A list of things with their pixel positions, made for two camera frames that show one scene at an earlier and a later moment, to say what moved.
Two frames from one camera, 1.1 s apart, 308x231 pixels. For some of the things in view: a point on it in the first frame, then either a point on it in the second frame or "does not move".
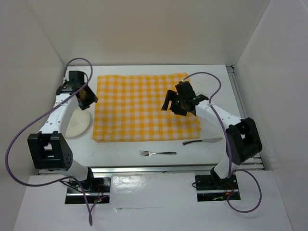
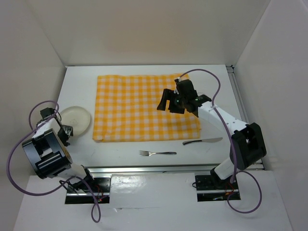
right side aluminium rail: [257, 163] does not move
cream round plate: [78, 122] does not move
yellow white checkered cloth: [129, 108] does not move
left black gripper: [91, 98] to [68, 130]
